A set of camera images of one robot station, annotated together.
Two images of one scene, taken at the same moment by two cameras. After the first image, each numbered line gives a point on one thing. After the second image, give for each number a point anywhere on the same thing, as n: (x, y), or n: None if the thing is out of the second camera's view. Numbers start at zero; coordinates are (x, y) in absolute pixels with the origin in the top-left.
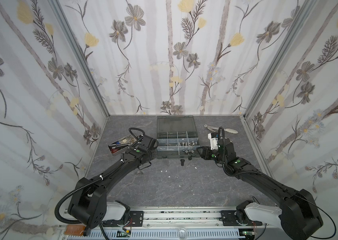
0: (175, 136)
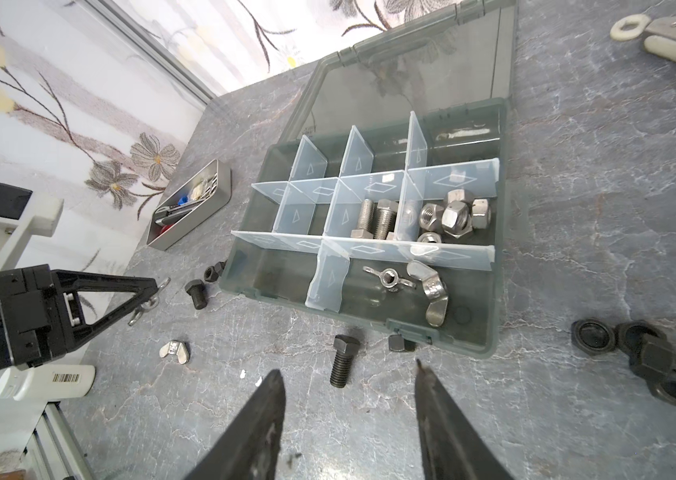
0: (406, 115)
